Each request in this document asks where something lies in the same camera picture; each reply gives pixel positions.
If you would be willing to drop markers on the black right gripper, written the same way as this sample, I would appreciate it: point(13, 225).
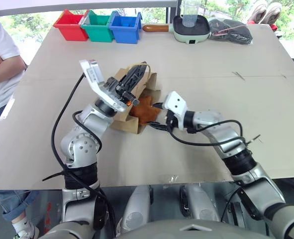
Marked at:
point(171, 121)

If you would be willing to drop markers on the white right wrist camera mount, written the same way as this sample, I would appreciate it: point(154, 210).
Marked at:
point(176, 103)

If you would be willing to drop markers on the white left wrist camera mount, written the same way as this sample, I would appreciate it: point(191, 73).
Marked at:
point(97, 79)

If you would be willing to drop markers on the small red object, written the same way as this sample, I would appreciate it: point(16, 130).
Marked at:
point(274, 27)

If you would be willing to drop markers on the red plastic bin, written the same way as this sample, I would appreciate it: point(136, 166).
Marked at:
point(70, 28)

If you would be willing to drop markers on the grey robot torso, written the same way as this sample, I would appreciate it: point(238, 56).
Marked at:
point(191, 230)

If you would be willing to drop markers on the black cloth bag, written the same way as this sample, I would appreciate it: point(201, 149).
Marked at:
point(231, 32)

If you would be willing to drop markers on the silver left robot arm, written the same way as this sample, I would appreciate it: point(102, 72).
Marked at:
point(83, 147)

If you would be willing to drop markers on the person in white shirt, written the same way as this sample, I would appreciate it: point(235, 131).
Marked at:
point(0, 44)

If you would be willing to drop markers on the grey pink sneaker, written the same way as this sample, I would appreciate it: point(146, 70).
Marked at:
point(273, 13)
point(257, 11)

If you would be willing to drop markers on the person's bare forearm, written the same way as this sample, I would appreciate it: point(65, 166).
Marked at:
point(2, 68)

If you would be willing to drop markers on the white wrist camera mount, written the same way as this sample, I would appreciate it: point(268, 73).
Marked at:
point(176, 103)
point(97, 79)

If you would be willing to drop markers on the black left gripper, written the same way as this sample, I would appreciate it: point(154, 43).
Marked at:
point(120, 91)

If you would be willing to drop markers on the blue plastic bin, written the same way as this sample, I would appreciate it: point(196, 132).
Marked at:
point(125, 32)

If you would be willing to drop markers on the green plastic bin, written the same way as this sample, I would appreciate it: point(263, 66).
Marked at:
point(98, 31)

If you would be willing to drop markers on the brown paper bag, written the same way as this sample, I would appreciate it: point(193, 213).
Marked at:
point(150, 83)

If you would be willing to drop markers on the clear plastic cup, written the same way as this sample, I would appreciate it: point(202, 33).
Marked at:
point(189, 15)

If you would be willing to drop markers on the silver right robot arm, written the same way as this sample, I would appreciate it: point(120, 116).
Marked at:
point(233, 147)

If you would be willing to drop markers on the orange star plush toy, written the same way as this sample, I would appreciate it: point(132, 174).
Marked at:
point(144, 109)

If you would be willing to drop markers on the silver robot left leg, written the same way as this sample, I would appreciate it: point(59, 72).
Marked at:
point(138, 206)

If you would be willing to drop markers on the silver robot right leg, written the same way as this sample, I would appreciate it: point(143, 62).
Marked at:
point(201, 201)

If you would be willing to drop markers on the silver robot leg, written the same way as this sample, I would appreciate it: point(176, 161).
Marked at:
point(138, 206)
point(201, 201)

